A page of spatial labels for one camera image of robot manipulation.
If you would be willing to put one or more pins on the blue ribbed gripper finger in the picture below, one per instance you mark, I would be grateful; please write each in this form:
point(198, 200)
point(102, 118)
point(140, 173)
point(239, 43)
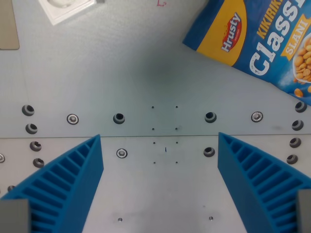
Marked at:
point(243, 174)
point(73, 184)

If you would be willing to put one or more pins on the blue Hrusty peanut bag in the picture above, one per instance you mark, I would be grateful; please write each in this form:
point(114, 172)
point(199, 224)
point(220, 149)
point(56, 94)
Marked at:
point(262, 36)

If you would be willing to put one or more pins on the beige flat board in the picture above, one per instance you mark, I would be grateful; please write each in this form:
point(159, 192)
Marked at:
point(8, 24)

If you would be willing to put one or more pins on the white square plastic socket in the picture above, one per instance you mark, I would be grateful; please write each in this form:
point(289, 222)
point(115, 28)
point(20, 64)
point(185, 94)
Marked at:
point(65, 9)

